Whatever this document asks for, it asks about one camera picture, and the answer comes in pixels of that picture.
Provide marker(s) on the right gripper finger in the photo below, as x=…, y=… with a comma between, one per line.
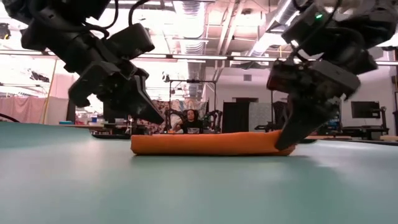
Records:
x=308, y=121
x=287, y=124

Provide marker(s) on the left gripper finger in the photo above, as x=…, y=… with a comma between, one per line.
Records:
x=149, y=105
x=124, y=104

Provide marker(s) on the orange towel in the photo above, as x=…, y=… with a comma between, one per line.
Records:
x=202, y=144

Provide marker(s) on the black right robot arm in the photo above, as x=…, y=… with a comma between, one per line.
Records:
x=342, y=37

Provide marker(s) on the black monitor on arm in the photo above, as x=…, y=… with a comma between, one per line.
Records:
x=365, y=109

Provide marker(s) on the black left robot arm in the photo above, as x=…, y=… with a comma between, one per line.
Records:
x=62, y=37

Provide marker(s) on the background black robot arm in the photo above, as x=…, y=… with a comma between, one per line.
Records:
x=214, y=119
x=172, y=119

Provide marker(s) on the floral patterned cloth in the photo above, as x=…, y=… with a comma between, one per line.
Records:
x=164, y=107

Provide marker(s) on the grey panel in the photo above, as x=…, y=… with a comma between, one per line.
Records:
x=260, y=116

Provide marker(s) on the round black ceiling fixture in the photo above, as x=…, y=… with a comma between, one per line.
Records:
x=165, y=77

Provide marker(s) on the seated person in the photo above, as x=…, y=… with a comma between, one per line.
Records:
x=190, y=123

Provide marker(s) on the black panel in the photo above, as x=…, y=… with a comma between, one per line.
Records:
x=235, y=116

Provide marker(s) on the leaf patterned cloth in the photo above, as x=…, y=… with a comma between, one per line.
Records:
x=203, y=105

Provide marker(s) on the black desk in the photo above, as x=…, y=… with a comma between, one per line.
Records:
x=363, y=130

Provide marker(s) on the pink fabric partition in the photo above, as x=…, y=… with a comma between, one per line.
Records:
x=25, y=109

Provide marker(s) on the green table mat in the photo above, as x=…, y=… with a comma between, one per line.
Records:
x=199, y=193

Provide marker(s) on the black ceiling spotlight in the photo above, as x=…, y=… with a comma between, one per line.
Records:
x=4, y=31

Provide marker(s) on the black aluminium table frame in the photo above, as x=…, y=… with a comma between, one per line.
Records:
x=109, y=136

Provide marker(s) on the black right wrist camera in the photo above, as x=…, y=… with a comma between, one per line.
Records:
x=280, y=77

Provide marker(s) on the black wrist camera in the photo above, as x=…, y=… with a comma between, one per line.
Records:
x=130, y=40
x=280, y=77

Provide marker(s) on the black station frame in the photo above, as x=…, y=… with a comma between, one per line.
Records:
x=192, y=81

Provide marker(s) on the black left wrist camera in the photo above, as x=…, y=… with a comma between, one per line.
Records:
x=130, y=40

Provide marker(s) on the long ceiling light rail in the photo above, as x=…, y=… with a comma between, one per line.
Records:
x=199, y=57

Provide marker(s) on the silver ceiling duct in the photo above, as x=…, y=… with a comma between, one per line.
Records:
x=270, y=28
x=190, y=37

